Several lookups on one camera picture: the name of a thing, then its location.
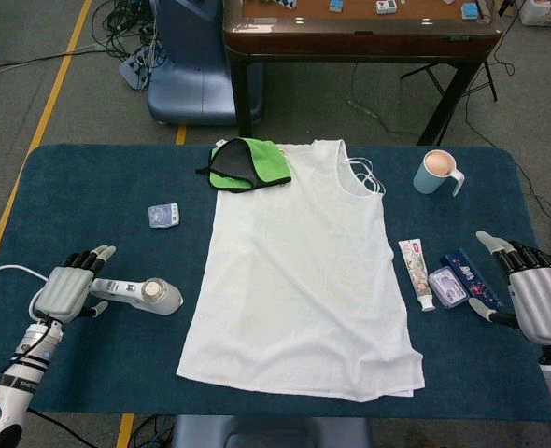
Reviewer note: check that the white sleeveless shirt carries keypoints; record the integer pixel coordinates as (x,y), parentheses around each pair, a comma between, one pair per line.
(294,280)

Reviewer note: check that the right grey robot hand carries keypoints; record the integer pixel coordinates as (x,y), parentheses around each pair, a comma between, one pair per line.
(544,303)

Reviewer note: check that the clear plastic card box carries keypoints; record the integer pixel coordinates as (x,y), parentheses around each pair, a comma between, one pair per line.
(448,289)

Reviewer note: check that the blue floor power strip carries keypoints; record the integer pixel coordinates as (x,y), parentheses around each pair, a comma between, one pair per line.
(133,70)

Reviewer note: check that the dark blue patterned box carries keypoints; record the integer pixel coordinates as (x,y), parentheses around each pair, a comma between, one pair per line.
(467,273)

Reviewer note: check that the small blue tissue pack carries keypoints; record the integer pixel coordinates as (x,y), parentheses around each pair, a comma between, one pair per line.
(163,216)

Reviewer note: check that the dark blue table mat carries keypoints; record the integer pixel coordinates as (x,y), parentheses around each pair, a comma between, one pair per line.
(93,210)

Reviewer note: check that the floral toothpaste tube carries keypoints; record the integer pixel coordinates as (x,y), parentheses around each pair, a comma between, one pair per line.
(415,275)

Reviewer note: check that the white handheld steamer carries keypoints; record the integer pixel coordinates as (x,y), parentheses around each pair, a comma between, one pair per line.
(161,301)

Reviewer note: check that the green and black cloth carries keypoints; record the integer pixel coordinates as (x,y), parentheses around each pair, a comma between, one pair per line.
(261,156)

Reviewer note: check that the blue mahjong tile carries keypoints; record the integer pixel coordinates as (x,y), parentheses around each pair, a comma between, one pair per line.
(468,10)
(335,4)

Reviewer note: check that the white storage box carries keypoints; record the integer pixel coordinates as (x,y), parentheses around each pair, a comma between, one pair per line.
(546,11)

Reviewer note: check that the white faced mahjong tile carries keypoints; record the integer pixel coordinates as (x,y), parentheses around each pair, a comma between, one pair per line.
(381,7)
(392,5)

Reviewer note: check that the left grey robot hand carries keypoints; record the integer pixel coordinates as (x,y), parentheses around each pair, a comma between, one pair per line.
(65,294)

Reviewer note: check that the brown mahjong table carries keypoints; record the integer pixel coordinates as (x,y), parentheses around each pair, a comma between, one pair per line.
(350,39)

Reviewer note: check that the blue white snake puzzle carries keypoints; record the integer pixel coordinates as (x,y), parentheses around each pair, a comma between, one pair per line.
(285,4)

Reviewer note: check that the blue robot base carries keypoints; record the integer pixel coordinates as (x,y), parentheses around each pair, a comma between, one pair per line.
(187,70)

